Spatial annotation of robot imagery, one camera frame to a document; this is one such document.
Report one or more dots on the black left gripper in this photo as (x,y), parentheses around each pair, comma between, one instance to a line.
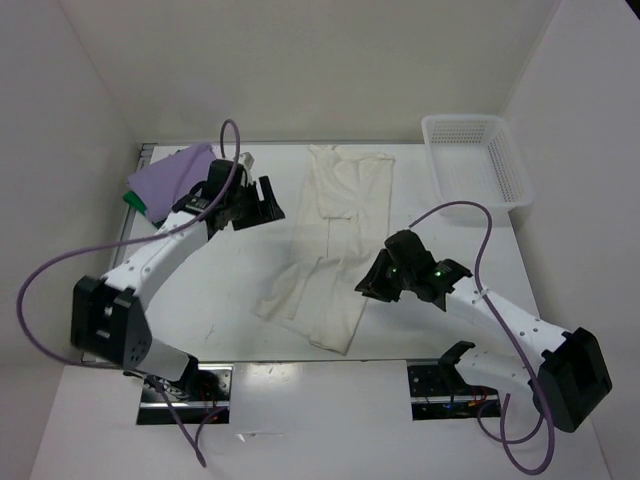
(269,209)

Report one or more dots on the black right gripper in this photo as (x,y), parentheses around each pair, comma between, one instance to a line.
(373,284)

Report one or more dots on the cream t shirt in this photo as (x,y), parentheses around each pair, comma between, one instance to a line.
(342,220)

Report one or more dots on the lavender t shirt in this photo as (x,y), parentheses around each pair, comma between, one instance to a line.
(161,184)

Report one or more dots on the green t shirt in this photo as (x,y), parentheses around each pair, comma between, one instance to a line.
(134,202)

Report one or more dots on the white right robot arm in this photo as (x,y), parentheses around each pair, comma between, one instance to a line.
(564,372)

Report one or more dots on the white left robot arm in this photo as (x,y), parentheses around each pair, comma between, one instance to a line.
(109,313)

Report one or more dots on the white plastic basket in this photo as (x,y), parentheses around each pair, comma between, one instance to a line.
(474,158)

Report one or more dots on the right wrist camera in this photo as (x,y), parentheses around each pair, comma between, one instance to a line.
(408,252)

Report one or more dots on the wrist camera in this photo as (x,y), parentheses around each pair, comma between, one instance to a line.
(408,252)
(218,174)

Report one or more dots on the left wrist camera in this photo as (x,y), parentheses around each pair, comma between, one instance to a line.
(218,174)

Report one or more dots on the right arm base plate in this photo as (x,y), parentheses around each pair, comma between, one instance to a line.
(432,399)

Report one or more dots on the aluminium table edge rail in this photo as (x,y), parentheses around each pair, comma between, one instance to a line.
(144,159)

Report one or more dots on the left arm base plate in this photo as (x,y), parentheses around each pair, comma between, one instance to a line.
(210,396)

